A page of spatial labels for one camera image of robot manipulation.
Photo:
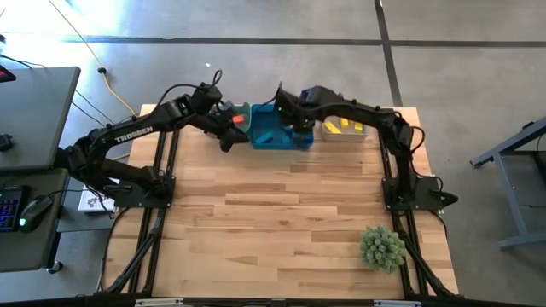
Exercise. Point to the dark grey desk top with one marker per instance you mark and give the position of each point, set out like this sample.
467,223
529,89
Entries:
42,247

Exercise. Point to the black computer mouse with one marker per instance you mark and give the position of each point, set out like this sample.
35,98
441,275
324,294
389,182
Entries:
36,212

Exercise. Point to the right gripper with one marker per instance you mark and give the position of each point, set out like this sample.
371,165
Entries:
306,117

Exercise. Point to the black keyboard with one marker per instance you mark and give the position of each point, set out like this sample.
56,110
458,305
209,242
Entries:
9,209

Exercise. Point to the white printed paper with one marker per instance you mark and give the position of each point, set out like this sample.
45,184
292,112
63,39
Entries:
91,202

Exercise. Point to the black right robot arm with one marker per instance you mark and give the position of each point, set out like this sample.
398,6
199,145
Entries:
371,117

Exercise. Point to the green plastic bin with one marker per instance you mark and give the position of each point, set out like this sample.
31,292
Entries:
245,110

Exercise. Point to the blue-grey metal table frame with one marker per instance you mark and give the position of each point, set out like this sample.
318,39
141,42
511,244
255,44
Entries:
507,144

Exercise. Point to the black aluminium table frame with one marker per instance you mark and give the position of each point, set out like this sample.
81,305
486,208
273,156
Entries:
153,221

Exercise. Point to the blue plastic bin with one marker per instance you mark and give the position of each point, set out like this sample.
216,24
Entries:
262,121

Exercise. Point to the black desk device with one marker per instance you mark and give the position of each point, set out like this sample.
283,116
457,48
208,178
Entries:
6,74

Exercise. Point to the white plastic bin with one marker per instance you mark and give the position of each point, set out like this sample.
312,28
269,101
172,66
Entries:
345,136

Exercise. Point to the white bracket plate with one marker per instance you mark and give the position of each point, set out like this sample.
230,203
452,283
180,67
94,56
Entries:
158,302
396,303

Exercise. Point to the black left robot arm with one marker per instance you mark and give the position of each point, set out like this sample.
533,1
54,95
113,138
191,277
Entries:
141,132

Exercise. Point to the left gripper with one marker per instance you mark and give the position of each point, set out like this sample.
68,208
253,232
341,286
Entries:
217,121

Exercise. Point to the green artificial plant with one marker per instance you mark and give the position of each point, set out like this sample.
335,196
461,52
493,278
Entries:
383,249

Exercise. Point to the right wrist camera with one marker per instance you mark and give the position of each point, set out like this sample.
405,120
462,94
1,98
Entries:
286,102

